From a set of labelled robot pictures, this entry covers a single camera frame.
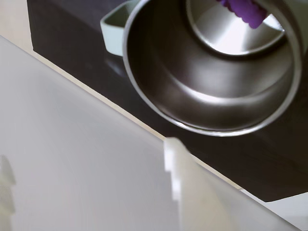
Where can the pale green steel-lined mug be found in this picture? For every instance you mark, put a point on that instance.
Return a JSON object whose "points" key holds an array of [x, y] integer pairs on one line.
{"points": [[204, 93]]}

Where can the dark table mat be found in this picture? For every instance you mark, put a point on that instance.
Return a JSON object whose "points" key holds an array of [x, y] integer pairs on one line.
{"points": [[72, 48]]}

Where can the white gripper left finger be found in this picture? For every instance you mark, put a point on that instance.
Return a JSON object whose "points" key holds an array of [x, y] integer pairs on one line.
{"points": [[6, 183]]}

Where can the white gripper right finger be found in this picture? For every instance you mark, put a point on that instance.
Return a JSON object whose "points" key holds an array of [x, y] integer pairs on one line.
{"points": [[192, 192]]}

